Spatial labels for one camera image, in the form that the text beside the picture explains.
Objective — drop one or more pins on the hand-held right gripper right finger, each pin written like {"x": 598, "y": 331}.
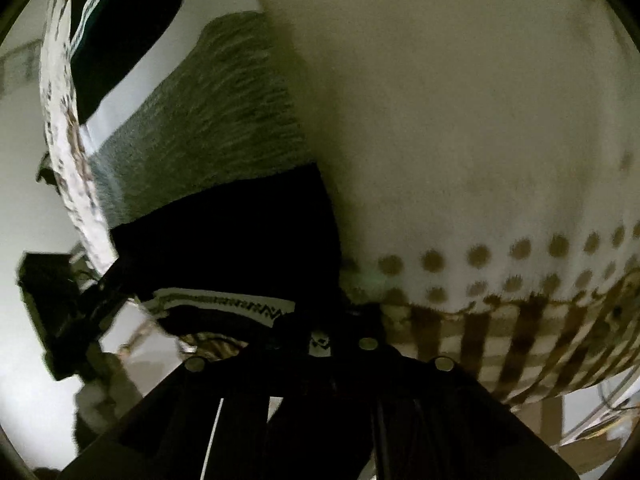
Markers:
{"x": 400, "y": 410}

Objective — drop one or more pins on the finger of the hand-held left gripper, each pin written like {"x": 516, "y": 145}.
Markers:
{"x": 117, "y": 292}

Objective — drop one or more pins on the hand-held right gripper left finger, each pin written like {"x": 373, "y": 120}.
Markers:
{"x": 240, "y": 410}

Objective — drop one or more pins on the striped black grey white sweater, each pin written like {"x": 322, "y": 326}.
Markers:
{"x": 210, "y": 160}

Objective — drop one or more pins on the floral bedspread with checked border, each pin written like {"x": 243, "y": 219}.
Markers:
{"x": 450, "y": 160}

